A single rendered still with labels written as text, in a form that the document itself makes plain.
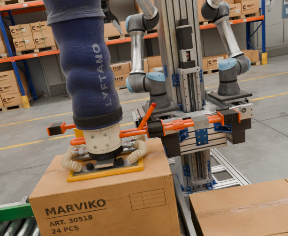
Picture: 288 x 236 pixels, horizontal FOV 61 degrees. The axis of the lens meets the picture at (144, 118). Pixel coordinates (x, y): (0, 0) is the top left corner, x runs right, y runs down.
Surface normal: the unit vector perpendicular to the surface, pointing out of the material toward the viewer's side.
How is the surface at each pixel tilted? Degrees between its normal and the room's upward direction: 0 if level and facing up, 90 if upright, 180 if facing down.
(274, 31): 90
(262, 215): 0
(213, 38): 90
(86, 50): 78
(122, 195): 90
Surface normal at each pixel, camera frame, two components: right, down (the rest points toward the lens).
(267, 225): -0.16, -0.94
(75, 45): -0.09, 0.07
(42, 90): 0.14, 0.29
